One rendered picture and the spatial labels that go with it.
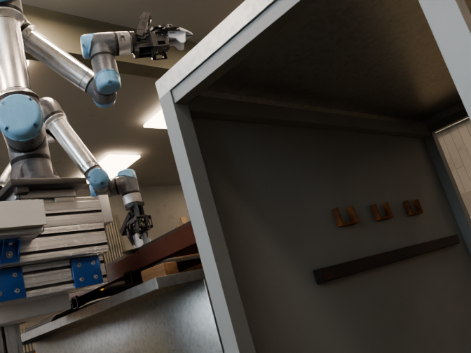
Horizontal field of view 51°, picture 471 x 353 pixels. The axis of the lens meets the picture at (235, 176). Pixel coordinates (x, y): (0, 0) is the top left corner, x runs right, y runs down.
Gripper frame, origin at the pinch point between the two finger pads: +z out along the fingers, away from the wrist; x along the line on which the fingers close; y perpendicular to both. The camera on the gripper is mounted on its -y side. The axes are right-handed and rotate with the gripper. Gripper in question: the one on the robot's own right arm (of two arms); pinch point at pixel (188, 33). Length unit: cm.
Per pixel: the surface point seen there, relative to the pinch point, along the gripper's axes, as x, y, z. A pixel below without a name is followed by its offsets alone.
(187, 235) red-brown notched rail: -18, 64, -15
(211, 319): -15, 91, -16
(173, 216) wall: -851, -246, 165
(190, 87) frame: 46, 54, -21
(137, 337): -50, 85, -34
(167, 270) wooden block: -18, 73, -24
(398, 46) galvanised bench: 43, 47, 36
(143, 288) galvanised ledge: -11, 78, -33
